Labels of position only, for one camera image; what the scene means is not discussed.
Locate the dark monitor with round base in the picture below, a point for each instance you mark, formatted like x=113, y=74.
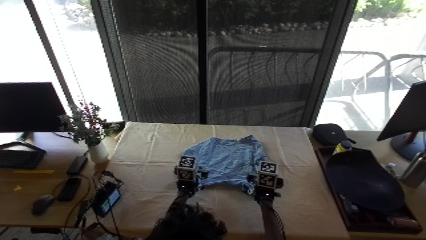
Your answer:
x=408, y=123

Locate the purple flower bouquet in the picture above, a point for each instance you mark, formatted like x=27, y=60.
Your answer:
x=87, y=123

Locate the white flower vase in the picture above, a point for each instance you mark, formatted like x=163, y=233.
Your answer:
x=98, y=152

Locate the yellow ruler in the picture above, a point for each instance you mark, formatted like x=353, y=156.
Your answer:
x=34, y=172

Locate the black keyboard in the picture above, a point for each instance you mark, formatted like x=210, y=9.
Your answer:
x=19, y=159

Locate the blue denim shirt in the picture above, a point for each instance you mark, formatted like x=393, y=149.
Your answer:
x=228, y=159

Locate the white marker cube on glove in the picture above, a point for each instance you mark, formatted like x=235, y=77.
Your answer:
x=187, y=167
x=268, y=175

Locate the silver metal bottle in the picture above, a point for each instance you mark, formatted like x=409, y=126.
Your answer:
x=415, y=171

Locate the white marker cube on right glove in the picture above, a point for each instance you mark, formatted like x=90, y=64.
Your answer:
x=268, y=175

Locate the dark mesh screen door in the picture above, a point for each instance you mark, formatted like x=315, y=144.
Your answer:
x=218, y=63

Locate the smartphone with lit screen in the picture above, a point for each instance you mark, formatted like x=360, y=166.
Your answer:
x=107, y=199

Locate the person's left hand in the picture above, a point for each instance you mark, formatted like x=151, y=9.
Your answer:
x=188, y=185

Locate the black computer monitor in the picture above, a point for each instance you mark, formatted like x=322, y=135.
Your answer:
x=27, y=106

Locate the dark wooden tray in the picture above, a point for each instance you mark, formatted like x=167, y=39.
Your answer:
x=355, y=220

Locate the cream tablecloth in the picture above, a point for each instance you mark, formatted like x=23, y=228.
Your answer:
x=222, y=206

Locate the person's right hand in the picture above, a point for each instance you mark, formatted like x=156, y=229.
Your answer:
x=266, y=190

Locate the metal outdoor railing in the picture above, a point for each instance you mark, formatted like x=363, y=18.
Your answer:
x=377, y=80

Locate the black remote control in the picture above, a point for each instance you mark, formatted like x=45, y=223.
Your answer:
x=78, y=165
x=70, y=189

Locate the person's head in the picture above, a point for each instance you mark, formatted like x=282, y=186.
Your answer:
x=188, y=223

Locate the black round pouch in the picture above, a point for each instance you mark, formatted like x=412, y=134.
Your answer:
x=330, y=134

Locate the white marker cube on left glove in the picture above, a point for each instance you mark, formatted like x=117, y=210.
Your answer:
x=187, y=167

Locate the black computer mouse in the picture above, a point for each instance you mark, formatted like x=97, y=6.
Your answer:
x=43, y=204

